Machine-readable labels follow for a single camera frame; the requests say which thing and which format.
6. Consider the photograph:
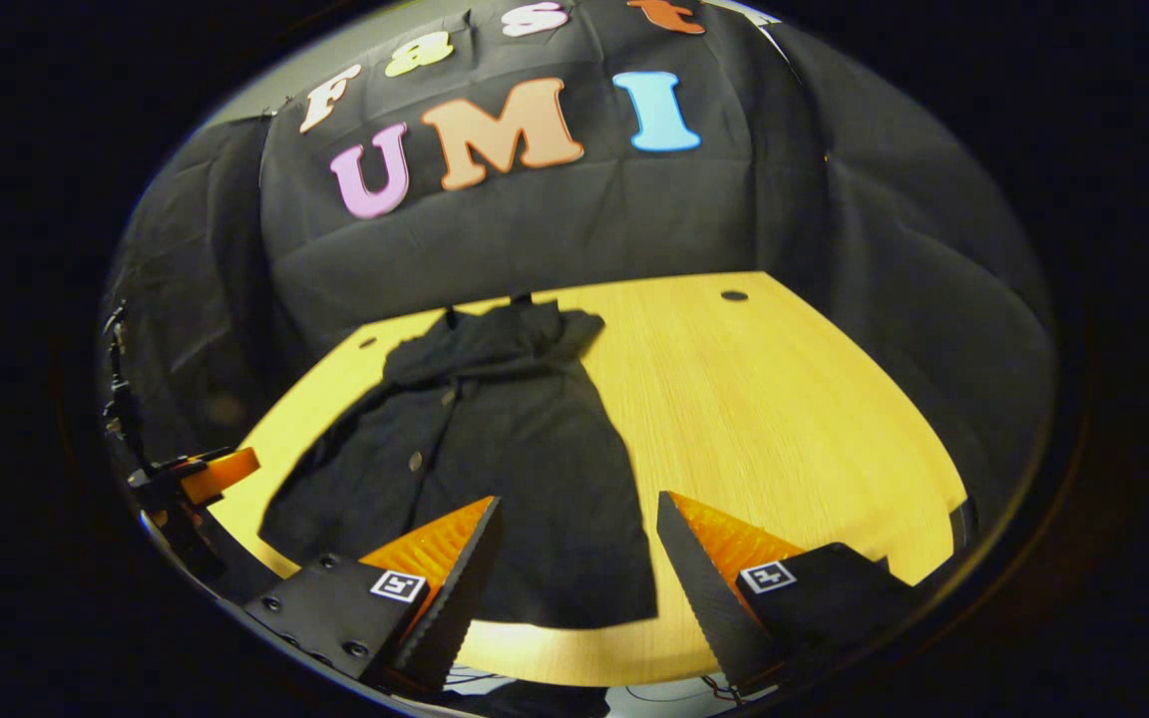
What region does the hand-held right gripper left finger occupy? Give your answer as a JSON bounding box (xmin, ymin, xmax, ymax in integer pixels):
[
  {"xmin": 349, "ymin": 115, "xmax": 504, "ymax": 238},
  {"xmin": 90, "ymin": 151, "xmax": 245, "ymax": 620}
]
[{"xmin": 241, "ymin": 496, "xmax": 505, "ymax": 693}]

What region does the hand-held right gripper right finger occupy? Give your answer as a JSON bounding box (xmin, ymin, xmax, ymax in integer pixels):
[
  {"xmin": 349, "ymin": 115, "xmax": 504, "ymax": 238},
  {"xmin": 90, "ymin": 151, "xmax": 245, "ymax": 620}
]
[{"xmin": 656, "ymin": 491, "xmax": 922, "ymax": 697}]

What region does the black buttoned garment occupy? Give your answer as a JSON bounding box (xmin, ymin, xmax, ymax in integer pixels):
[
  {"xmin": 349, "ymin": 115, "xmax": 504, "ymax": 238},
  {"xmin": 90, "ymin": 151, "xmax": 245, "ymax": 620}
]
[{"xmin": 257, "ymin": 294, "xmax": 659, "ymax": 631}]

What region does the black backdrop cloth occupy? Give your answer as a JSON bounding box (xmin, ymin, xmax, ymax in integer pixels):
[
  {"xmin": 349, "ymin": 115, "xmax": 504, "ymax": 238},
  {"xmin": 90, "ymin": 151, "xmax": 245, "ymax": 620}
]
[{"xmin": 101, "ymin": 0, "xmax": 1059, "ymax": 559}]

